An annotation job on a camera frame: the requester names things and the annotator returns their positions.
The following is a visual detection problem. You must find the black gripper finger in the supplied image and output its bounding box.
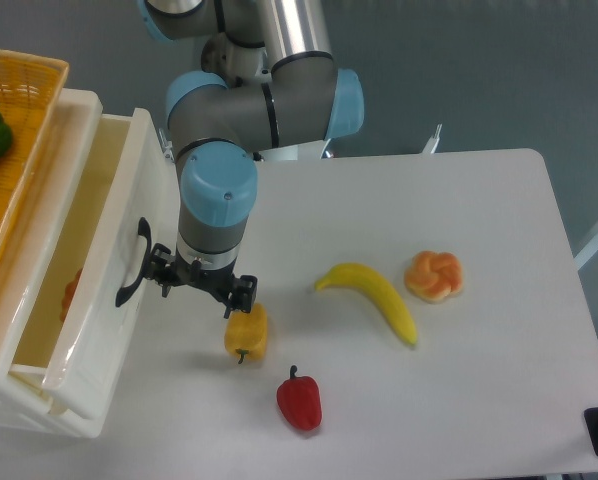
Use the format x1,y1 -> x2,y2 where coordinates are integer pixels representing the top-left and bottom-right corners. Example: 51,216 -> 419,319
224,275 -> 258,319
143,243 -> 173,297

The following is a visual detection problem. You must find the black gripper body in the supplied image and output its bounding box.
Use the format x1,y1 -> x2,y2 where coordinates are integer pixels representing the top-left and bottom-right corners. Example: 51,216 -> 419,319
170,255 -> 236,303

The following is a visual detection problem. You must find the white top drawer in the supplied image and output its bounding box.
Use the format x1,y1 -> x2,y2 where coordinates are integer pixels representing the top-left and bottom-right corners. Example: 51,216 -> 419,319
11,109 -> 178,421

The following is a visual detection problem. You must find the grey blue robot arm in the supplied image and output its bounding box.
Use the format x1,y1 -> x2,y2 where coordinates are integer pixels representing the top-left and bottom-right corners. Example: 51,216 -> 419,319
138,1 -> 365,312

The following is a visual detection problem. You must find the orange bread roll in drawer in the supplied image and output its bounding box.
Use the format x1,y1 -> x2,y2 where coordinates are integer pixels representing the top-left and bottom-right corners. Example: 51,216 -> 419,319
59,268 -> 83,323

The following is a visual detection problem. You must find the white drawer cabinet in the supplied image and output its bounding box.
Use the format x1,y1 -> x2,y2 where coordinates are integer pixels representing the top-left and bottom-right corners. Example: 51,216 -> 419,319
0,89 -> 102,436

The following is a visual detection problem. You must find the yellow bell pepper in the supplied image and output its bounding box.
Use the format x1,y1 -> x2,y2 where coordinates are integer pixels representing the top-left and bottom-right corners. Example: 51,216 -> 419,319
224,303 -> 268,364

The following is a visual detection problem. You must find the yellow banana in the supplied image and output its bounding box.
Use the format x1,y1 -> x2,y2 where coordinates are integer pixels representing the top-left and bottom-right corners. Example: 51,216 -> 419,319
314,262 -> 418,346

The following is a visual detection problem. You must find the red bell pepper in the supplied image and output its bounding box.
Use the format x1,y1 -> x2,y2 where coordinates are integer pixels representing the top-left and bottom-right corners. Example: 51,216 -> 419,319
276,365 -> 322,432

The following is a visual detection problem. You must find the orange knotted bread roll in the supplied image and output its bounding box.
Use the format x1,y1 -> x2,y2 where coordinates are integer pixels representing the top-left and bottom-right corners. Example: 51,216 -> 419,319
404,250 -> 464,303

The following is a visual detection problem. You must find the orange woven basket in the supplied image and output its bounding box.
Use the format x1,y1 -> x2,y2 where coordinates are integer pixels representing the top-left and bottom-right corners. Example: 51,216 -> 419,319
0,49 -> 69,263

